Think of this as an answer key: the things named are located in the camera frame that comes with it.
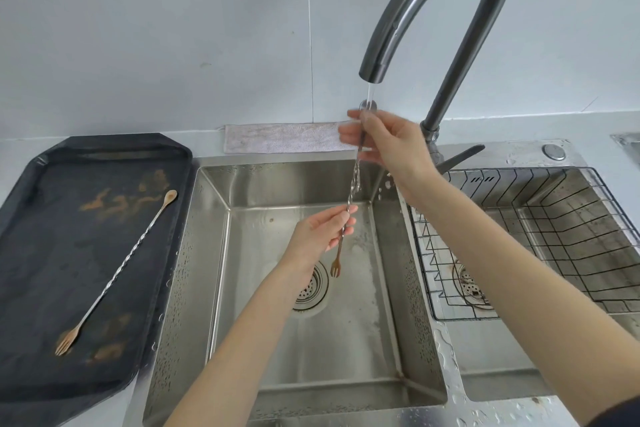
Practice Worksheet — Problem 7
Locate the person's right hand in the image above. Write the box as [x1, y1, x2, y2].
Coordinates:
[338, 108, 442, 193]

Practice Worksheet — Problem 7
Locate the person's left hand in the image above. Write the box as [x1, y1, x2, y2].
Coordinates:
[279, 204, 359, 276]

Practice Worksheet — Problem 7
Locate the twisted metal bar spoon fork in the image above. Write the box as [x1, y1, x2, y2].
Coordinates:
[54, 189, 179, 357]
[329, 99, 379, 279]

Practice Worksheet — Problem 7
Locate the person's right forearm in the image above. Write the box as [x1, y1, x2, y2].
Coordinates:
[399, 172, 640, 426]

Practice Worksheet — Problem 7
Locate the person's left forearm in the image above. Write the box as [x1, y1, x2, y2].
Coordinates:
[164, 261, 312, 427]

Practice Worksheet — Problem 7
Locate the round metal drain strainer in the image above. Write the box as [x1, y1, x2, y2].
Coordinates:
[452, 262, 494, 311]
[292, 262, 331, 313]

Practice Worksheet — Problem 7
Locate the grey cleaning cloth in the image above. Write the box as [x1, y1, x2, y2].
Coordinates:
[223, 121, 374, 155]

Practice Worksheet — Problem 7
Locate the stainless steel double sink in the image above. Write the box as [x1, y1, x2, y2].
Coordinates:
[122, 138, 640, 427]

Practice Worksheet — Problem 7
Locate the black baking tray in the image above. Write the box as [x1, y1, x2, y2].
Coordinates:
[0, 132, 194, 427]

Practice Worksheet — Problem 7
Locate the dark sleeve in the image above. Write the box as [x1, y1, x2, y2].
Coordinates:
[581, 394, 640, 427]

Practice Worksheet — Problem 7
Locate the black wire drying basket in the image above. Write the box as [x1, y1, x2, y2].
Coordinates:
[407, 167, 640, 322]

